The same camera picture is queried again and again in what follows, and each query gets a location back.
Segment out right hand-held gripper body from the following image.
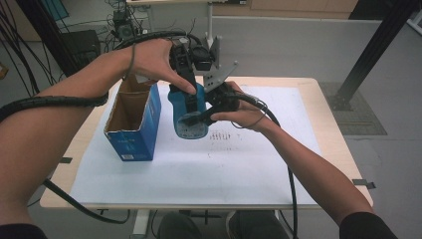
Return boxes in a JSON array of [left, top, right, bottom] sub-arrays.
[[202, 60, 241, 116]]

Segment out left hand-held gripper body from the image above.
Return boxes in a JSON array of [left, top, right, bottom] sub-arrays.
[[168, 35, 223, 98]]

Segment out blue bottle with white cap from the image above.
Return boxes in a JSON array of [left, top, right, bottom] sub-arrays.
[[166, 82, 211, 140]]

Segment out blue cardboard box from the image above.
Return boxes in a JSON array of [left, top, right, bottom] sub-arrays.
[[103, 73, 163, 162]]

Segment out person's left hand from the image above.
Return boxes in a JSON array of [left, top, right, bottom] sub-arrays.
[[126, 38, 198, 96]]

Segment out person's right hand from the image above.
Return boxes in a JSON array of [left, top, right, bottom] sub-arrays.
[[209, 81, 272, 132]]

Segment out white table mat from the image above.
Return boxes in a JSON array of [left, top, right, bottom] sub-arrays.
[[70, 84, 322, 207]]

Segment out black computer tower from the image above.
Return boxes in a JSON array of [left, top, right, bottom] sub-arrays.
[[111, 9, 137, 42]]

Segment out black crate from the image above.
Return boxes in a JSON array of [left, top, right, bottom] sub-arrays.
[[60, 29, 103, 69]]

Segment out person's legs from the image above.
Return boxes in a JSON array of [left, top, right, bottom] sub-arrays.
[[156, 209, 295, 239]]

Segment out wooden cabinets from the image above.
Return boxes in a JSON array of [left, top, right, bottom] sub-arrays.
[[212, 0, 360, 20]]

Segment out white table leg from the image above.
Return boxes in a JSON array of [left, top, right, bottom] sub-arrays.
[[130, 208, 151, 239]]

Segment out black metal stand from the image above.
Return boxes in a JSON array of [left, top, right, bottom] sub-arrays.
[[14, 0, 84, 78]]

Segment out black slanted metal beam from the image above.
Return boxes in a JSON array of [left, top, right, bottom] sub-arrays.
[[330, 0, 422, 112]]

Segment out grey right wrist strap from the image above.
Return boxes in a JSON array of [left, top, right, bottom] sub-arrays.
[[230, 98, 269, 130]]

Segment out grey wrist strap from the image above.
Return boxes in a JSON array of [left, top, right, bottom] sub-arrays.
[[122, 43, 137, 83], [230, 98, 269, 130]]

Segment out white desk frame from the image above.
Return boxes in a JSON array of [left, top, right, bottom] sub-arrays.
[[125, 0, 221, 51]]

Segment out grey left wrist strap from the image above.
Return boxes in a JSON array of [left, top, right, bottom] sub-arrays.
[[122, 43, 137, 83]]

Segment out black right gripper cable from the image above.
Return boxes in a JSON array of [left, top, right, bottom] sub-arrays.
[[227, 92, 300, 239]]

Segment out black corrugated left gripper cable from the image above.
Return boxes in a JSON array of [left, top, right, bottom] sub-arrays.
[[0, 30, 204, 225]]

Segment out bundle of black floor cables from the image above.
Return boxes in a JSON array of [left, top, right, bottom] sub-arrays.
[[0, 0, 68, 98]]

